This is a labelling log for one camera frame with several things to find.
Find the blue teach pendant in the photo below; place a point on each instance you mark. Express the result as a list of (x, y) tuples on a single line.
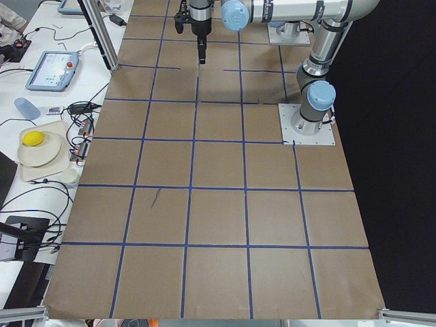
[(69, 7), (54, 71)]

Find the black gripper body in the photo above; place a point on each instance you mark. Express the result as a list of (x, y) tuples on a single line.
[(199, 28)]

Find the black power adapter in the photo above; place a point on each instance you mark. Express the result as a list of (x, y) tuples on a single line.
[(117, 20)]

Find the beige round plate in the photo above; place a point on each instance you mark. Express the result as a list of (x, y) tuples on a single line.
[(39, 155)]

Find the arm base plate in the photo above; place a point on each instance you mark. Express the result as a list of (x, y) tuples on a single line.
[(302, 40), (297, 131)]

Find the brown paper table cover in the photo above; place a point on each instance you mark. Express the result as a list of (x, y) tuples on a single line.
[(192, 205)]

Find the blue plastic cup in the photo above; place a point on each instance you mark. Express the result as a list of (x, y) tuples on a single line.
[(26, 108)]

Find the beige square tray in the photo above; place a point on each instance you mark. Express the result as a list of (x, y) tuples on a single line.
[(58, 164)]

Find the black stand base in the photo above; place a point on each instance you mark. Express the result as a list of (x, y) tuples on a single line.
[(21, 237)]

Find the yellow lemon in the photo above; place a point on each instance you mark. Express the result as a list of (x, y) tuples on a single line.
[(33, 138)]

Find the white paper cup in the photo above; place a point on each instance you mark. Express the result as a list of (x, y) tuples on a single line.
[(70, 177)]

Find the small colourful remote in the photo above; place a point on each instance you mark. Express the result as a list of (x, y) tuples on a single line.
[(54, 110)]

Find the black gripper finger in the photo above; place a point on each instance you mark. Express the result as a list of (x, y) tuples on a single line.
[(202, 46)]

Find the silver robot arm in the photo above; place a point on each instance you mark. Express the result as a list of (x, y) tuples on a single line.
[(334, 16), (289, 28)]

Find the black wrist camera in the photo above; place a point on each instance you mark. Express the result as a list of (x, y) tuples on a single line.
[(181, 16)]

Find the aluminium frame post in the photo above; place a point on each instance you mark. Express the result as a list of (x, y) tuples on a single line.
[(97, 26)]

